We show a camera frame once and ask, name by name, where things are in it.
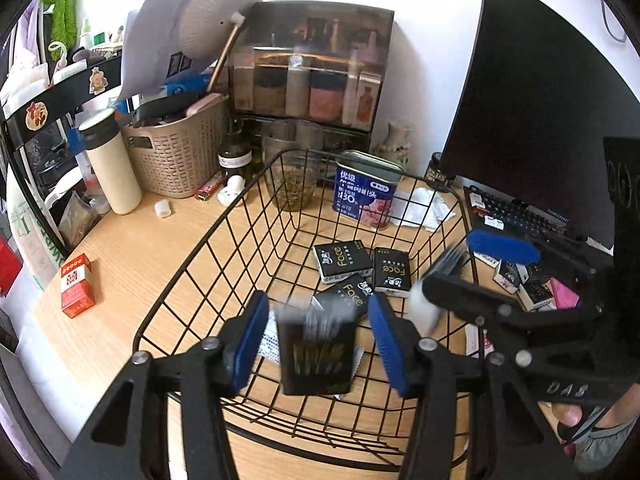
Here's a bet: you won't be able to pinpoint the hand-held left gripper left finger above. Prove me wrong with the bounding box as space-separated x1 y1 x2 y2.
55 290 271 480

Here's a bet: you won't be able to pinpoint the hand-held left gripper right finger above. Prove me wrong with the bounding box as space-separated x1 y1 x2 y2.
369 291 576 480

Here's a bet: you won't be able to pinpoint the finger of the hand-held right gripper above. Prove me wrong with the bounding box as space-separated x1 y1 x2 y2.
466 229 616 283
422 274 601 367

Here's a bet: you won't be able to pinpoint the white sachet with orange print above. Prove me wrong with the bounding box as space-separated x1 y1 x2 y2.
465 322 496 361

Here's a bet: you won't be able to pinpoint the black wire basket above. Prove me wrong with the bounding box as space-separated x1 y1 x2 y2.
132 147 488 473

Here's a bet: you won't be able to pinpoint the person's right hand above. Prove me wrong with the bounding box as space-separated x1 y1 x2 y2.
554 402 587 429

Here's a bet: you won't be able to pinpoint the black keyboard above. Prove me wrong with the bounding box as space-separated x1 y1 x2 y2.
462 185 616 261

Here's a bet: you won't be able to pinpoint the pink mouse pad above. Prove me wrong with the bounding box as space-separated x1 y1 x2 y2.
549 277 581 310

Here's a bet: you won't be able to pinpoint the crumpled white tissue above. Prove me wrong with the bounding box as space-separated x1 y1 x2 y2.
387 187 458 233

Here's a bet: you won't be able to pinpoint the small black jar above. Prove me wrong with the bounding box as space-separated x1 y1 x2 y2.
425 152 453 191

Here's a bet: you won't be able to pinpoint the black curved monitor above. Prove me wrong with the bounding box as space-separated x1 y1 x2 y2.
439 0 640 256

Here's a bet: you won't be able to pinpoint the small beige figurine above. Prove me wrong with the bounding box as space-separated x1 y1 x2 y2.
375 121 413 171

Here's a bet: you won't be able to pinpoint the blue luncheon meat can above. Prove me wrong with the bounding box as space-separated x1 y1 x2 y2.
332 150 405 228

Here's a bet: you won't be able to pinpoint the small white bottle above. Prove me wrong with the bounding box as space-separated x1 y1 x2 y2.
218 175 247 206

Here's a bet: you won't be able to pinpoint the red lighter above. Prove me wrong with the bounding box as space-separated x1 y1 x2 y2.
196 171 223 202

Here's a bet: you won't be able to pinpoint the glass cup with tea leaves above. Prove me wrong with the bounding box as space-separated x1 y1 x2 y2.
260 119 326 212

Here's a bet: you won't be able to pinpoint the red cardboard box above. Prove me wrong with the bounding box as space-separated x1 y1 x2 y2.
61 253 96 318

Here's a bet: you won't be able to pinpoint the brown glass bottle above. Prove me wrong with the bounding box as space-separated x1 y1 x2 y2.
217 120 253 183

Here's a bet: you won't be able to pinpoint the person's grey clothing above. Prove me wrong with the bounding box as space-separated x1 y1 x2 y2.
575 405 636 476

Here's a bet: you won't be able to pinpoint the beige woven plastic basket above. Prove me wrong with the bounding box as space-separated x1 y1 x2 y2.
120 92 231 199

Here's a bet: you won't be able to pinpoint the cream thermos bottle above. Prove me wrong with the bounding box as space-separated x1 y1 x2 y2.
77 108 143 216

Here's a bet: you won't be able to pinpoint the white plastic bag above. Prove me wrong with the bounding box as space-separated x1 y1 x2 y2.
5 180 66 291

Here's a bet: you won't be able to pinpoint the tinted cosmetics organizer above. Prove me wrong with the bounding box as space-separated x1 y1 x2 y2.
227 1 396 133

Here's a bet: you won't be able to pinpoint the blue packet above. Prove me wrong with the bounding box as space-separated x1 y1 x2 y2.
162 76 213 97

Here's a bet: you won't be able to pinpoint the white paper sheets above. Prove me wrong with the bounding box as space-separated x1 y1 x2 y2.
119 0 216 103

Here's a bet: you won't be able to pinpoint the white desk fan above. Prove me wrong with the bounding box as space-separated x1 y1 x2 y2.
179 0 267 96

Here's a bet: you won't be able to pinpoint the green fluffy duster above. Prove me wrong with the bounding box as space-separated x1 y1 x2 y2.
39 0 78 48

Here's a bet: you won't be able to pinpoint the grey cable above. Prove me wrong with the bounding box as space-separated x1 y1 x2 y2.
597 0 628 43

